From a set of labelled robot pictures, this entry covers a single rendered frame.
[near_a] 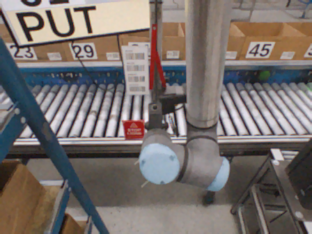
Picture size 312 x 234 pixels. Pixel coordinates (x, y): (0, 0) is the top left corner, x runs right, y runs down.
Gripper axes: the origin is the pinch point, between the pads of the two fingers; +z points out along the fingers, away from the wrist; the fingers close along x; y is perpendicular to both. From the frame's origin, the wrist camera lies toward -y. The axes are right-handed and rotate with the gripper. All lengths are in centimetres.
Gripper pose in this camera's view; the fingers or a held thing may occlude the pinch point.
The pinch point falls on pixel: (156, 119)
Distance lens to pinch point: 77.9
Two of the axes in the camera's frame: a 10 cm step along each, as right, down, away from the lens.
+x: 10.0, -0.1, 0.1
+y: 0.1, 9.7, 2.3
